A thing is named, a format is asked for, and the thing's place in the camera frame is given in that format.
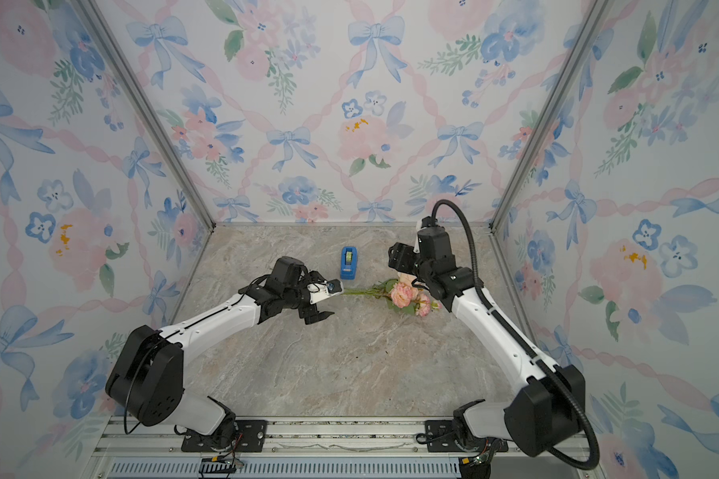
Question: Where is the artificial pink cream flower bouquet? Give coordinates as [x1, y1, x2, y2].
[345, 273, 443, 317]

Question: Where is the blue tape dispenser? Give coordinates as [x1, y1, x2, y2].
[340, 247, 358, 281]

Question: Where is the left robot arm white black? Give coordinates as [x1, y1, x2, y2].
[105, 257, 344, 448]

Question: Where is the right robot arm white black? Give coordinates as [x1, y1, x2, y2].
[389, 200, 599, 469]

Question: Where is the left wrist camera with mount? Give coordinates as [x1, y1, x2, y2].
[307, 279, 344, 305]

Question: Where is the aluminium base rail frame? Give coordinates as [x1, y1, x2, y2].
[82, 417, 604, 478]

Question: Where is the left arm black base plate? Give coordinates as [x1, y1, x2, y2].
[181, 419, 269, 454]

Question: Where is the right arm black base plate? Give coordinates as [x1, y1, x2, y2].
[415, 419, 507, 455]

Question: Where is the black corrugated cable conduit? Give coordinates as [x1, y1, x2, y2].
[429, 198, 601, 471]

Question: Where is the aluminium corner post right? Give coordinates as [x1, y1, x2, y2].
[491, 0, 611, 233]

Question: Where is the aluminium corner post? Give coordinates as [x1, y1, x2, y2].
[71, 0, 216, 232]
[491, 0, 611, 233]

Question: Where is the aluminium corner post left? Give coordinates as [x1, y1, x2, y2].
[71, 0, 216, 232]

